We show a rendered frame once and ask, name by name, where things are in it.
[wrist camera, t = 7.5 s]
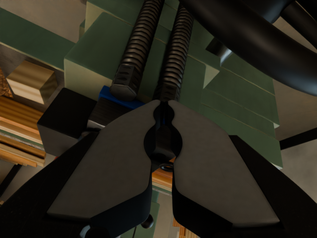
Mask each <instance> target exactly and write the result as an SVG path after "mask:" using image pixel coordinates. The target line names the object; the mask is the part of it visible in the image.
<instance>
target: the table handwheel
mask: <svg viewBox="0 0 317 238"><path fill-rule="evenodd" d="M296 1H297V2H298V3H299V4H300V5H301V6H302V7H303V8H304V9H305V10H306V11H307V12H306V11H305V10H304V9H303V8H302V7H301V6H300V5H299V4H298V3H297V2H296ZM179 2H180V3H181V4H182V5H183V6H184V7H185V9H186V10H187V11H188V12H189V13H190V14H191V15H192V16H193V17H194V18H195V19H196V20H197V21H198V22H199V23H200V24H201V25H202V26H203V27H204V28H205V29H206V30H207V31H208V32H209V33H210V34H212V35H213V36H214V38H213V39H212V41H211V42H210V43H209V45H208V46H207V47H206V49H205V50H207V51H209V52H211V53H213V54H215V55H216V56H218V57H220V59H221V62H220V66H221V65H222V64H223V63H224V62H225V61H226V60H227V59H228V58H229V57H230V56H231V55H232V53H235V54H236V55H237V56H239V57H240V58H241V59H243V60H244V61H246V62H247V63H249V64H250V65H252V66H253V67H255V68H256V69H258V70H259V71H261V72H263V73H264V74H266V75H268V76H269V77H271V78H273V79H275V80H276V81H278V82H280V83H282V84H284V85H286V86H289V87H291V88H293V89H295V90H298V91H300V92H303V93H306V94H310V95H312V96H316V97H317V53H315V52H313V51H312V50H310V49H308V48H306V47H305V46H303V45H302V44H300V43H298V42H297V41H295V40H294V39H292V38H291V37H289V36H288V35H286V34H285V33H284V32H282V31H281V30H279V29H278V28H276V27H275V26H274V25H272V24H273V23H274V22H275V21H276V20H277V19H278V18H279V17H282V18H283V19H284V20H285V21H286V22H287V23H288V24H290V25H291V26H292V27H293V28H294V29H295V30H296V31H297V32H299V33H300V34H301V35H302V36H303V37H304V38H305V39H306V40H307V41H309V42H310V43H311V44H312V45H313V46H314V47H315V48H316V49H317V0H179Z"/></svg>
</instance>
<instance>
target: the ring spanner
mask: <svg viewBox="0 0 317 238"><path fill-rule="evenodd" d="M90 132H94V131H93V130H89V129H86V130H83V131H82V132H81V135H82V137H83V138H84V137H85V136H86V135H88V134H89V133H90ZM150 160H151V163H153V164H155V165H158V166H159V167H160V168H161V169H162V170H164V171H166V172H173V164H174V163H173V162H170V161H162V160H159V159H156V158H154V157H151V156H150ZM167 166H169V167H167ZM170 167H171V168H170Z"/></svg>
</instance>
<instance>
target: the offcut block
mask: <svg viewBox="0 0 317 238"><path fill-rule="evenodd" d="M6 79H7V81H8V83H9V85H10V87H11V88H12V90H13V92H14V94H16V95H19V96H22V97H25V98H27V99H30V100H33V101H36V102H39V103H42V104H45V103H46V101H47V100H48V99H49V98H50V96H51V95H52V94H53V93H54V91H55V90H56V89H57V87H58V84H57V80H56V76H55V72H54V71H52V70H49V69H47V68H44V67H41V66H38V65H36V64H33V63H31V62H28V61H26V60H24V61H23V62H22V63H21V64H20V65H19V66H18V67H17V68H16V69H15V70H14V71H13V72H12V73H11V74H10V75H9V76H8V77H6Z"/></svg>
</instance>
